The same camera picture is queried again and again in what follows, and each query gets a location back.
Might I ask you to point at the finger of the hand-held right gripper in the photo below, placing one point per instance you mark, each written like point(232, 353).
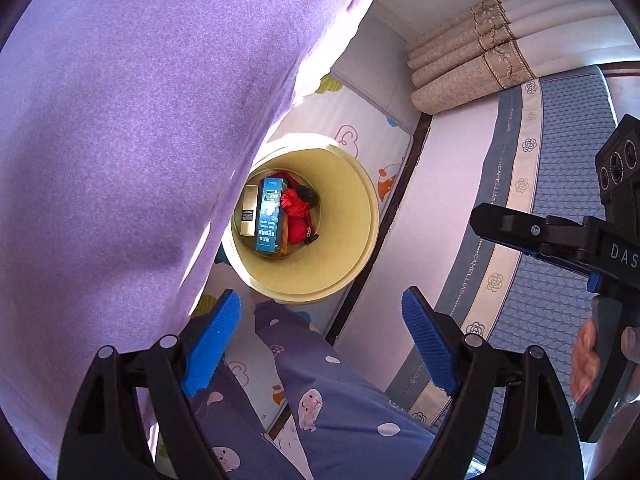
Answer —
point(555, 258)
point(510, 227)

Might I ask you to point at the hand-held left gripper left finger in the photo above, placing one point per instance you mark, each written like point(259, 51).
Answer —
point(212, 345)

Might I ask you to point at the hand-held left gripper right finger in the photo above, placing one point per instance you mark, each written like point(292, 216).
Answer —
point(430, 345)

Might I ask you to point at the amber and gold perfume box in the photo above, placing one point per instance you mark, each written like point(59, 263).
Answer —
point(248, 210)

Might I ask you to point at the blue cardboard box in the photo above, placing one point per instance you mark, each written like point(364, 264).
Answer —
point(270, 215)

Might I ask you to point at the yellow round bin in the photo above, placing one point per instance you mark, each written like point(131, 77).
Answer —
point(340, 200)

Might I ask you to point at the black cloth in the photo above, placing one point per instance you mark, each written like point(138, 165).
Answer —
point(309, 196)

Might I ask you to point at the person's right hand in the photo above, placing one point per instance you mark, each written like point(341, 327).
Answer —
point(584, 360)

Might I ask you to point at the grey blue quilted mattress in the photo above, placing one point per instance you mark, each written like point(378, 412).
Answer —
point(550, 170)

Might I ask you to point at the person's patterned pajama pants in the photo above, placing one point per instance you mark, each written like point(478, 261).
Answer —
point(325, 400)

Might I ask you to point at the beige patterned curtain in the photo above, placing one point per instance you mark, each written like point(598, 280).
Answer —
point(475, 60)

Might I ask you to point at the pink bed sheet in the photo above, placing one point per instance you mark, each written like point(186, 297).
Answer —
point(125, 135)

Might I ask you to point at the dark wooden bed frame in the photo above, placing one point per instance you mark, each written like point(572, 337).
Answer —
point(395, 200)

